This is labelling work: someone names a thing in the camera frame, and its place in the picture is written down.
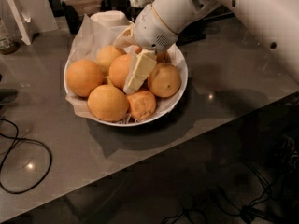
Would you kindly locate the orange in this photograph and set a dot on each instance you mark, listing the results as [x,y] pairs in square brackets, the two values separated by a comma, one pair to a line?
[161,57]
[106,55]
[164,80]
[108,103]
[119,70]
[142,104]
[83,76]

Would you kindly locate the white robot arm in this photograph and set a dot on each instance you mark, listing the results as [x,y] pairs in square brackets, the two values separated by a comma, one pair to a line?
[275,23]

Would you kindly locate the white bowl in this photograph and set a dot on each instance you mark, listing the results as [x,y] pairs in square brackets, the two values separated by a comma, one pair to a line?
[179,66]

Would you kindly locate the white paper liner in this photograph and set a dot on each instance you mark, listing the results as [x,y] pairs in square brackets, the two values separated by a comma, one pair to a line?
[87,38]

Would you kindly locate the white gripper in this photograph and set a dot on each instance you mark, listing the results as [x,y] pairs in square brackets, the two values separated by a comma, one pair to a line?
[150,30]

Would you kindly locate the glass jar left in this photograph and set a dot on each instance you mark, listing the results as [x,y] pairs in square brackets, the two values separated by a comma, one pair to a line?
[7,44]

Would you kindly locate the white upturned cup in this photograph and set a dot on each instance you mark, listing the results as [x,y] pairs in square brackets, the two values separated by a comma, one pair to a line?
[112,18]

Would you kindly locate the white sign stand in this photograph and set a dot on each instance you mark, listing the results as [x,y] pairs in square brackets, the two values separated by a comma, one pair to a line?
[24,22]

